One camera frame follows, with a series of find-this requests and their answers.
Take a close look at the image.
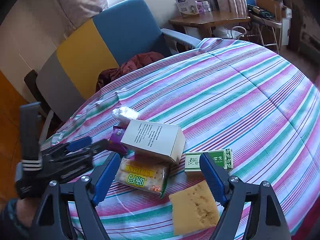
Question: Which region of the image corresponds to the large yellow sponge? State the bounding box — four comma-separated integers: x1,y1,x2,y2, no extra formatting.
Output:
169,181,220,235

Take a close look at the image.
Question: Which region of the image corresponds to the large white cardboard box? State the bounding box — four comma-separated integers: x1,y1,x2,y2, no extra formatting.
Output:
121,120,185,165

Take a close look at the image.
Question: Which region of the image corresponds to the person left hand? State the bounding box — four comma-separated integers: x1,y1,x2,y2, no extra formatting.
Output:
16,198,41,228

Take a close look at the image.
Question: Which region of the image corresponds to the small green white box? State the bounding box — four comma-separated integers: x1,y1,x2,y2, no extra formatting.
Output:
184,148,234,174

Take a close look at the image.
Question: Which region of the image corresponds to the Weidan cracker pack far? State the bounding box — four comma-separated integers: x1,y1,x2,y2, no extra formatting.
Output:
115,158,170,198

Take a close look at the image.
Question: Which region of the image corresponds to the wooden wardrobe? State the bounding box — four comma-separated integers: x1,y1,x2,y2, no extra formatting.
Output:
1,69,35,206

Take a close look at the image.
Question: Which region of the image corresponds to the striped bed sheet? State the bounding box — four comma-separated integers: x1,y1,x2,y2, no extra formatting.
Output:
44,38,319,238

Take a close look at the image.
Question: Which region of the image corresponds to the dark red garment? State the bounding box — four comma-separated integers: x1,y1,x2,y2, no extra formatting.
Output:
95,51,164,92

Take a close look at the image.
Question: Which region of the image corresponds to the grey yellow blue armchair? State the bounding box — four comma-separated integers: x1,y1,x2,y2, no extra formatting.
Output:
23,0,202,140

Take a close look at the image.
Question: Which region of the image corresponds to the wooden side table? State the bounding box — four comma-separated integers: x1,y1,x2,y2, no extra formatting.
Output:
169,11,251,38

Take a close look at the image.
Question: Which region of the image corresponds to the white product box on table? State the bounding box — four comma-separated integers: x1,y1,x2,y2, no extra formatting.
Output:
175,0,199,18

